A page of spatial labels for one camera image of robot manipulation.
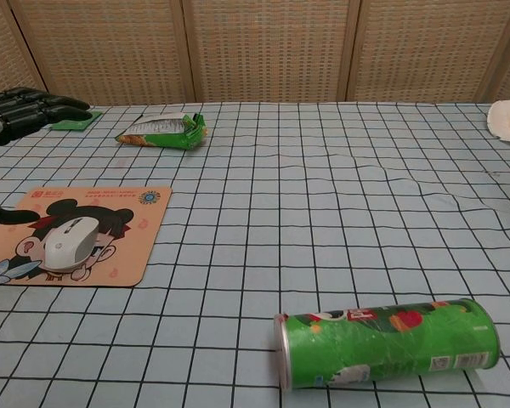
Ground checkered light blue tablecloth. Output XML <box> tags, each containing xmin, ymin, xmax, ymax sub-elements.
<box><xmin>0</xmin><ymin>100</ymin><xmax>510</xmax><ymax>408</ymax></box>

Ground crumpled green snack bag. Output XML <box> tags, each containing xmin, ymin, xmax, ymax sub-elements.
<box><xmin>114</xmin><ymin>112</ymin><xmax>208</xmax><ymax>152</ymax></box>

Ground woven wooden folding screen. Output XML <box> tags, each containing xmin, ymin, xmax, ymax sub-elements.
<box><xmin>0</xmin><ymin>0</ymin><xmax>510</xmax><ymax>105</ymax></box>

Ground white computer mouse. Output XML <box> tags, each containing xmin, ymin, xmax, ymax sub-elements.
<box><xmin>43</xmin><ymin>215</ymin><xmax>99</xmax><ymax>273</ymax></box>

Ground cartoon girl mouse pad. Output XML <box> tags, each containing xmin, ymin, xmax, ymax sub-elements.
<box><xmin>0</xmin><ymin>185</ymin><xmax>173</xmax><ymax>289</ymax></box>

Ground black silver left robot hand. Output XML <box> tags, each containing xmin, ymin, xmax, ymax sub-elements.
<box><xmin>0</xmin><ymin>86</ymin><xmax>93</xmax><ymax>226</ymax></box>

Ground flat green sachet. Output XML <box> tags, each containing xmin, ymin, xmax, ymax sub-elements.
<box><xmin>50</xmin><ymin>110</ymin><xmax>103</xmax><ymax>132</ymax></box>

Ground green chip can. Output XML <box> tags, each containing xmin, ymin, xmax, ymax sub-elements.
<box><xmin>273</xmin><ymin>297</ymin><xmax>501</xmax><ymax>392</ymax></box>

